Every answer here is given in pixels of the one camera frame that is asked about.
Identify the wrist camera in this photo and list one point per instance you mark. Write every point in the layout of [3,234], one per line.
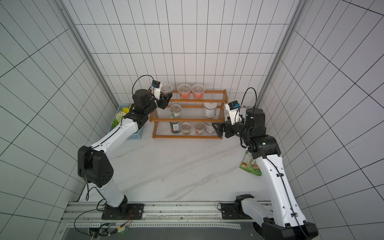
[156,88]
[234,112]

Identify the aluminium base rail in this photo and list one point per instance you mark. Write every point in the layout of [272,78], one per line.
[89,217]

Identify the seed jar dark label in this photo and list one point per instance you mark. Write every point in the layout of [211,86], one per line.
[167,89]

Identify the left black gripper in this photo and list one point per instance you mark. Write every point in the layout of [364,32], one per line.
[164,101]

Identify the wooden three-tier shelf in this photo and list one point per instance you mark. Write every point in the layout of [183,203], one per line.
[192,113]

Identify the green snack packet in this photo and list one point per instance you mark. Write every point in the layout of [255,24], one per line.
[249,165]

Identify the small jar pink label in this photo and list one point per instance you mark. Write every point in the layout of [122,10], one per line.
[200,128]

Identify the seed jar red label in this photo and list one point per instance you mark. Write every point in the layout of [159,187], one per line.
[184,91]
[198,91]

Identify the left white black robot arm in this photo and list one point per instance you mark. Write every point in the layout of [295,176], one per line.
[94,165]

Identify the white can bottom shelf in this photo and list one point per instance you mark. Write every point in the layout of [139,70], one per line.
[209,128]

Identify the large white-lid can middle shelf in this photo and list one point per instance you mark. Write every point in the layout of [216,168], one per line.
[210,110]

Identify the green napa cabbage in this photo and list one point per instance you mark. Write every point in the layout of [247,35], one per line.
[118,118]

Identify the small jar yellow label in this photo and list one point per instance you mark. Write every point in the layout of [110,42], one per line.
[186,128]

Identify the blue plastic basket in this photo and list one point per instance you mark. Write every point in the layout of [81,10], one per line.
[123,125]

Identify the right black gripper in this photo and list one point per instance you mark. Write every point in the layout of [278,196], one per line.
[227,129]

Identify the dark green bottle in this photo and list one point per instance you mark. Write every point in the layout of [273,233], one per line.
[175,127]

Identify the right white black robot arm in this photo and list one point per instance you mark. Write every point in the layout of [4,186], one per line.
[285,221]

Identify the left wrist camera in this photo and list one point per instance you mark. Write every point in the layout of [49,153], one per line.
[156,88]

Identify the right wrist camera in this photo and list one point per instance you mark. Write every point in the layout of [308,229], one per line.
[234,112]

